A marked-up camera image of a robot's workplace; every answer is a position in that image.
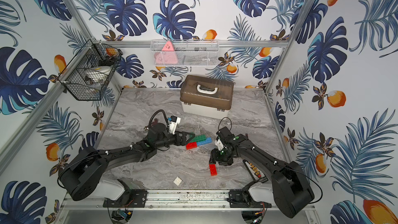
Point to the pink triangle card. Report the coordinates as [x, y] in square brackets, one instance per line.
[167, 56]

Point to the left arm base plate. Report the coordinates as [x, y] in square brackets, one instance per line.
[124, 198]

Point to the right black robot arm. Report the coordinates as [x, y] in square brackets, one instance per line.
[291, 191]

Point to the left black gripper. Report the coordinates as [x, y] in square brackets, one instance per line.
[181, 138]

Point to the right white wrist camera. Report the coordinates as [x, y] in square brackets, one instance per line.
[219, 144]

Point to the aluminium front rail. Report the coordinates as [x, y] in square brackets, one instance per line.
[164, 200]

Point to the black wire basket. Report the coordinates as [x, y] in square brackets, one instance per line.
[89, 55]

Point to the white square lego brick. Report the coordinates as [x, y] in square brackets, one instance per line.
[177, 181]

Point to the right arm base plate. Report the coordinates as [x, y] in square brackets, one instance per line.
[242, 199]

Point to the brown lid storage box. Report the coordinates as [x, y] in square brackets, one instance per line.
[206, 97]

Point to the clear wall shelf tray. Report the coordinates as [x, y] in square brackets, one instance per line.
[193, 52]

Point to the black abacus tray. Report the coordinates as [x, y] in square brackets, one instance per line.
[255, 173]

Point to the blue lego brick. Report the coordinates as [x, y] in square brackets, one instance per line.
[204, 142]

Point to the green lego brick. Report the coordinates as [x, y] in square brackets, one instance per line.
[199, 138]

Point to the red lego brick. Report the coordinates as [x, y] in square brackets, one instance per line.
[191, 145]
[213, 170]

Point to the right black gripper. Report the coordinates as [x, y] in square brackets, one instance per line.
[214, 157]

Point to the white bowl in basket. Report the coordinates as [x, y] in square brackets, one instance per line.
[97, 74]

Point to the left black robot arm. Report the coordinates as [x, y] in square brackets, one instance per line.
[83, 175]

